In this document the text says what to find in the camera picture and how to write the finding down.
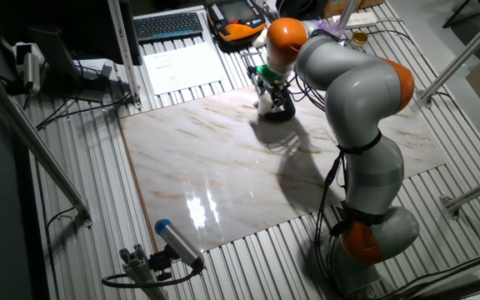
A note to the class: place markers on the jar with yellow lid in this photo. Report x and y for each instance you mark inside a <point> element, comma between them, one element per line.
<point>359,37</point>

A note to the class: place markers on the brown cardboard box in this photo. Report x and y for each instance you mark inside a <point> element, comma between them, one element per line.
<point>333,7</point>

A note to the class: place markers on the marble pattern board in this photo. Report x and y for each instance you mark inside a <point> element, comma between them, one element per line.
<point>206,166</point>

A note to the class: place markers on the aluminium profile bar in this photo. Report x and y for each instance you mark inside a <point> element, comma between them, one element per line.
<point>36,140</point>
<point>465,53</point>
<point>473,191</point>

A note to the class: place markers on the short aluminium profile stub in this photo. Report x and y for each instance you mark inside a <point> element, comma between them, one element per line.
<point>140,271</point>

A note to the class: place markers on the black computer monitor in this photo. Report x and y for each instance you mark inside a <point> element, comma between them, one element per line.
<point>94,29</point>

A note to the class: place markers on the white power strip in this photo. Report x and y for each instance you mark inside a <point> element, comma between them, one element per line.
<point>363,18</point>

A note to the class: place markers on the white paper sheet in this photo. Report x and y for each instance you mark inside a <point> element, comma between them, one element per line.
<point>181,66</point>

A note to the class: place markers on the black C-clamp with steel screw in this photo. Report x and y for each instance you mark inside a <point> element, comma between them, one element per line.
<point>290,113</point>

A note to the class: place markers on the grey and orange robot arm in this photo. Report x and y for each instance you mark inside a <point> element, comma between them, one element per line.
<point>361,96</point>

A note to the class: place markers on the black camera clamp mount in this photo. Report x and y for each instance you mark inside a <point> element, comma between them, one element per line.
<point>161,262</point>

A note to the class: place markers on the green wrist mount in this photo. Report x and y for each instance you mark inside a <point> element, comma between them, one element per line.
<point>267,75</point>

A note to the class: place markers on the grey metal pole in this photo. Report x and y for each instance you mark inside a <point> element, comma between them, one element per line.
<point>348,12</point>

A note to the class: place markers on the aluminium profile post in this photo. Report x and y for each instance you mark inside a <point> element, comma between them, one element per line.
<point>123,46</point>

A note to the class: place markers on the dark metal beam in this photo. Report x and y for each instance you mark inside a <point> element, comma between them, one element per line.
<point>465,287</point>

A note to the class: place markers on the grey camera on white mount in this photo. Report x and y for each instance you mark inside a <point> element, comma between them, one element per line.
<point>31,71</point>

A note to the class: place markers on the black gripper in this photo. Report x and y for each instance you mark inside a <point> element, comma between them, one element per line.
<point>278,89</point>

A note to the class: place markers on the white round jar lid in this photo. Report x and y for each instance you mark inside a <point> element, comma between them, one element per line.
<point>264,100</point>

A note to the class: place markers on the small white rounded object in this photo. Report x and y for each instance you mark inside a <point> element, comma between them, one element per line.
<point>259,39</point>

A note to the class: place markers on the dark grey tilted panel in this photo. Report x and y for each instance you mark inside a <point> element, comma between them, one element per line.
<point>54,54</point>

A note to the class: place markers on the translucent purple plastic bag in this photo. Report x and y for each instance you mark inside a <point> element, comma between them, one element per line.
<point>327,26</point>

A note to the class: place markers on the orange and black teach pendant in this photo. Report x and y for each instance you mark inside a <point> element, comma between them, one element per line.
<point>236,30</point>

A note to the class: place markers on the black computer keyboard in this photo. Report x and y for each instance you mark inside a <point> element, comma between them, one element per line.
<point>167,26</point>

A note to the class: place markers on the grey electronics box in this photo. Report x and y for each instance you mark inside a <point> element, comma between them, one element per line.
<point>96,68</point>

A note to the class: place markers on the grey camera with blue cap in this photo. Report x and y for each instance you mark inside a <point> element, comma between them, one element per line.
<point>177,241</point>

